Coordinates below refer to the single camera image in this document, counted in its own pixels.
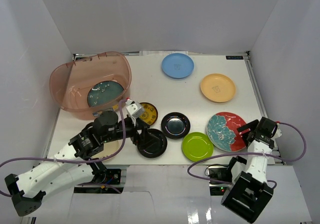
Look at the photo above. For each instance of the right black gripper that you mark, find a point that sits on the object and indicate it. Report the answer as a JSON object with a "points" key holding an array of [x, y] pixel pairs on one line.
{"points": [[251, 126]]}

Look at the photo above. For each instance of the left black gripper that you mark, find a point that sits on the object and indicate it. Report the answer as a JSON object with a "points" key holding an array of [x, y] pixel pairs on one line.
{"points": [[136, 132]]}

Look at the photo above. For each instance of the red and teal flower plate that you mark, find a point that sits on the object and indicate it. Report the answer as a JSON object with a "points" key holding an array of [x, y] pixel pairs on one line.
{"points": [[222, 130]]}

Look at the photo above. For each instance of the dark teal floral plate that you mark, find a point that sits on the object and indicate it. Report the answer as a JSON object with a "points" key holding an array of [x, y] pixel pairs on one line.
{"points": [[104, 92]]}

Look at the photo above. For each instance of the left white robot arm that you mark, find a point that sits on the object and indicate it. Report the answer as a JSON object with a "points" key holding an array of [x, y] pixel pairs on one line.
{"points": [[76, 163]]}

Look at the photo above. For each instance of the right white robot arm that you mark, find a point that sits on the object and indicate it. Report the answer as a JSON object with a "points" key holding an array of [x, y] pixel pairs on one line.
{"points": [[249, 193]]}

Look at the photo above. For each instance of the pink translucent plastic bin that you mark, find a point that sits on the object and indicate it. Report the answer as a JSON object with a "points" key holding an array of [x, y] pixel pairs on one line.
{"points": [[70, 83]]}

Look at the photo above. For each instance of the glossy black plate lower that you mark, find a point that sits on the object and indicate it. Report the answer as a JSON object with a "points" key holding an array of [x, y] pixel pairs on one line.
{"points": [[156, 147]]}

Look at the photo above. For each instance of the glossy black plate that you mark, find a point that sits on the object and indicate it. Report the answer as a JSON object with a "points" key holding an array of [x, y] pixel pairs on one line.
{"points": [[175, 125], [156, 147]]}

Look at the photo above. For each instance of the yellow patterned brown plate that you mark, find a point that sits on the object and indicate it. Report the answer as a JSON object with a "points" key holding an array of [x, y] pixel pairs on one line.
{"points": [[150, 114]]}

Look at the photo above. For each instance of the glossy black plate upper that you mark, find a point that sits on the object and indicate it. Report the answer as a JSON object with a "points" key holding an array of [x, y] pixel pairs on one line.
{"points": [[175, 125]]}

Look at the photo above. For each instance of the cream plate with ink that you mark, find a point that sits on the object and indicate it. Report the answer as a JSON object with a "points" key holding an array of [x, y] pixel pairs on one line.
{"points": [[108, 149]]}

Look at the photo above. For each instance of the peach orange plate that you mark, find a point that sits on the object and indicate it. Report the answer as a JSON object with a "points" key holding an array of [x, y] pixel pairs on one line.
{"points": [[218, 88]]}

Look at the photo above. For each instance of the lime green plate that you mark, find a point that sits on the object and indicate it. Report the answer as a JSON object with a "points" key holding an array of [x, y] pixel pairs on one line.
{"points": [[197, 146]]}

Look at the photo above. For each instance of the blue table label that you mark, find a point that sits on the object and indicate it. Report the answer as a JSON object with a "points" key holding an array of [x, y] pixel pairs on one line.
{"points": [[234, 57]]}

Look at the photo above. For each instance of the light blue plate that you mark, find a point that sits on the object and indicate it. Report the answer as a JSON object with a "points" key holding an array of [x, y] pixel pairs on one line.
{"points": [[177, 65]]}

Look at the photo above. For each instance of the papers at table back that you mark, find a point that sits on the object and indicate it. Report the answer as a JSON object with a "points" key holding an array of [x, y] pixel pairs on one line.
{"points": [[161, 53]]}

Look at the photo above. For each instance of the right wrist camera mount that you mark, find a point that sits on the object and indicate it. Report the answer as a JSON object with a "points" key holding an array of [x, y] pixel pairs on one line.
{"points": [[277, 131]]}

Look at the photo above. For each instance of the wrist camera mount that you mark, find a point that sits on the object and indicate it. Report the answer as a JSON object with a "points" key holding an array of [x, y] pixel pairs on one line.
{"points": [[277, 131], [134, 109]]}

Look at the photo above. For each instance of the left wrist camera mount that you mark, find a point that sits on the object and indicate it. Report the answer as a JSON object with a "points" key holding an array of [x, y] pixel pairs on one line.
{"points": [[134, 109]]}

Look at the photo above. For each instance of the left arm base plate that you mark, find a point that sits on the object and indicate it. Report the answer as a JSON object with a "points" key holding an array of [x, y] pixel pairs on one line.
{"points": [[107, 183]]}

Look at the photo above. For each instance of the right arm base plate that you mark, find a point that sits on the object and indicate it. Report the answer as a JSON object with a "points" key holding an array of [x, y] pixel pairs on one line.
{"points": [[219, 172]]}

